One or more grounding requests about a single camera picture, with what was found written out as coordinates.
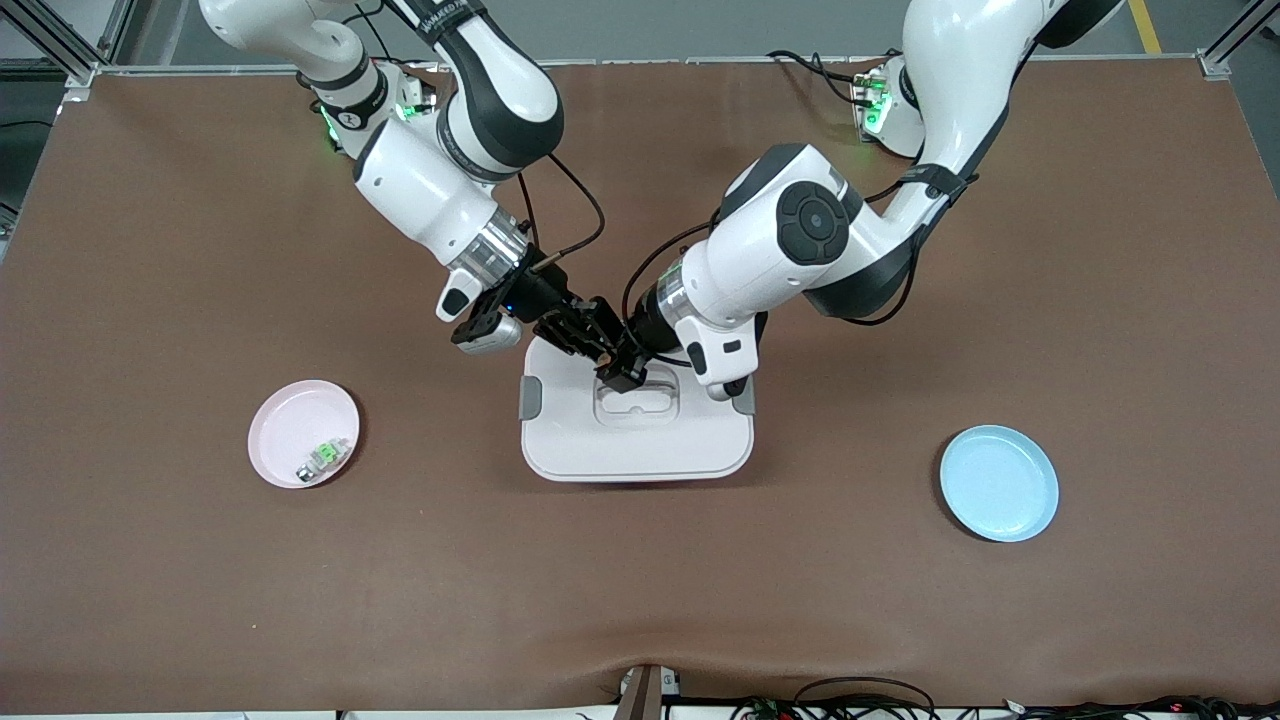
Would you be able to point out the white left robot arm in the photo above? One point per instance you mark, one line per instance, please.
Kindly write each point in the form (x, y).
(750, 265)

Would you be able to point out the aluminium frame profile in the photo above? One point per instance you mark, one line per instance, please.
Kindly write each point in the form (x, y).
(1215, 60)
(60, 45)

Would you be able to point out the white lidded storage box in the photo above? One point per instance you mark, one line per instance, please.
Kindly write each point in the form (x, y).
(640, 450)

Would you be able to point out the pink round plate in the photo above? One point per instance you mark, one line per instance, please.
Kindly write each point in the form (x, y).
(285, 430)

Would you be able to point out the brown table mat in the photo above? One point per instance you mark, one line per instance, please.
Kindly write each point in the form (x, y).
(640, 600)

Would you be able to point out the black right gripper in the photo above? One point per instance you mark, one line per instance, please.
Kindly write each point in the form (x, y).
(537, 292)

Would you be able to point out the light blue round plate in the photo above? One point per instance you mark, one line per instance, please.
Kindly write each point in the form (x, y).
(1000, 485)

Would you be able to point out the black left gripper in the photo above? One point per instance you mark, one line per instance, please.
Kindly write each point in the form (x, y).
(641, 335)

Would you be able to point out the brown metal bracket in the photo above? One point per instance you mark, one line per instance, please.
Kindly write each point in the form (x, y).
(640, 695)

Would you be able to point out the green push-button switch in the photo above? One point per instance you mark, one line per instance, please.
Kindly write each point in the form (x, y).
(325, 455)

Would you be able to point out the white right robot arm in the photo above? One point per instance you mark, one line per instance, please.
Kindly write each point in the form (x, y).
(420, 190)

